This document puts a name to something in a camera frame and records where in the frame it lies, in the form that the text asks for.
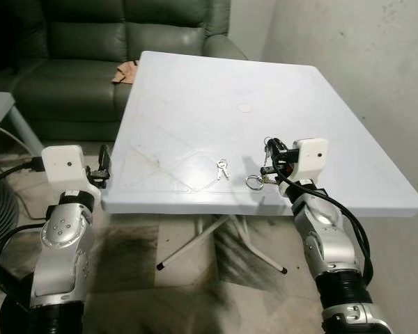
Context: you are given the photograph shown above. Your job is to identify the small silver keys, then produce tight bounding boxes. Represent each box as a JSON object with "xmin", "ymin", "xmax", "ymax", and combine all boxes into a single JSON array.
[{"xmin": 216, "ymin": 159, "xmax": 231, "ymax": 182}]

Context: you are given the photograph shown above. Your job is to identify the white plastic folding table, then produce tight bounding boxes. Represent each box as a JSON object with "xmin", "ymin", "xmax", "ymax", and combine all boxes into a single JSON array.
[{"xmin": 101, "ymin": 51, "xmax": 418, "ymax": 218}]

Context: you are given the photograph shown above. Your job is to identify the dark green leather sofa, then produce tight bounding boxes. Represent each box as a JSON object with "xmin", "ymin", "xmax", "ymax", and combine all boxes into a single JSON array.
[{"xmin": 0, "ymin": 0, "xmax": 248, "ymax": 143}]

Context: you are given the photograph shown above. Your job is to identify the small brown cloth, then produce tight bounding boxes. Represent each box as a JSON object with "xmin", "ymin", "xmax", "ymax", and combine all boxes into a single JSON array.
[{"xmin": 111, "ymin": 61, "xmax": 140, "ymax": 84}]

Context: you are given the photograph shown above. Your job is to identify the black round fan grille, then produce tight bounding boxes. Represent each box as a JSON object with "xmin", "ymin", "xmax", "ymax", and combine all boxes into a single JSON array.
[{"xmin": 0, "ymin": 164, "xmax": 22, "ymax": 260}]

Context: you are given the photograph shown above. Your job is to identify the black round stand base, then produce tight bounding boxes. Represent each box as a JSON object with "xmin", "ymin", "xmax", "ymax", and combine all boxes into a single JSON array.
[{"xmin": 0, "ymin": 294, "xmax": 34, "ymax": 334}]

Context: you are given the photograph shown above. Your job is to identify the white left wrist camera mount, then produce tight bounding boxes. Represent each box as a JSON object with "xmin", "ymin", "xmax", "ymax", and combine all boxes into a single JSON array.
[{"xmin": 40, "ymin": 145, "xmax": 102, "ymax": 202}]

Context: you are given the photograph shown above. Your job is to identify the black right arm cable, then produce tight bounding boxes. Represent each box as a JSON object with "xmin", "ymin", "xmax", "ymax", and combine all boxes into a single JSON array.
[{"xmin": 270, "ymin": 157, "xmax": 374, "ymax": 283}]

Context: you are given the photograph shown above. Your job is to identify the white metal table leg frame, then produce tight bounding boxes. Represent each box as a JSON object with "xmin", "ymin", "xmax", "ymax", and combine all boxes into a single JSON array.
[{"xmin": 157, "ymin": 214, "xmax": 288, "ymax": 273}]

